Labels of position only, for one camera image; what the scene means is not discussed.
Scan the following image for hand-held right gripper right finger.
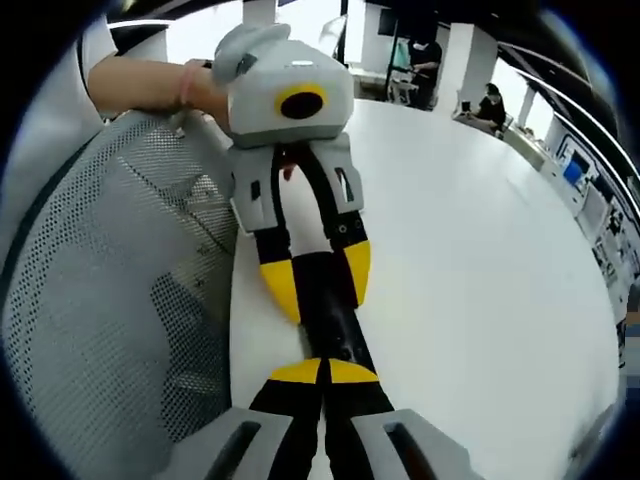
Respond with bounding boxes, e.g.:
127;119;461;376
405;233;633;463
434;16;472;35
322;358;482;480

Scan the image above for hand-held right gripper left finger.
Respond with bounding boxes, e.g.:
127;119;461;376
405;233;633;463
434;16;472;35
154;357;327;480

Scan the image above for black remote control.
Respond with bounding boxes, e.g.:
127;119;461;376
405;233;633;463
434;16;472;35
291;251;380;376

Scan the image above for person's left hand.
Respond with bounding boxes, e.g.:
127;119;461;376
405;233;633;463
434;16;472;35
191;58;232;130

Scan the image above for black tripod stand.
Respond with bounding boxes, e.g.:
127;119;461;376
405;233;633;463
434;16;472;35
385;0;402;102

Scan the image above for grey mesh chair back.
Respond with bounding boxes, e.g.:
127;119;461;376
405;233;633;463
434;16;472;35
0;106;242;480

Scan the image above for person's white shirt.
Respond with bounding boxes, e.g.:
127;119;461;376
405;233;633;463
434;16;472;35
0;14;121;246

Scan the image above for pink bracelet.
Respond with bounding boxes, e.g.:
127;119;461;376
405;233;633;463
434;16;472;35
180;63;198;109

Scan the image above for display shelf wall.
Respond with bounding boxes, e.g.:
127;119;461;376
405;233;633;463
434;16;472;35
548;118;640;371

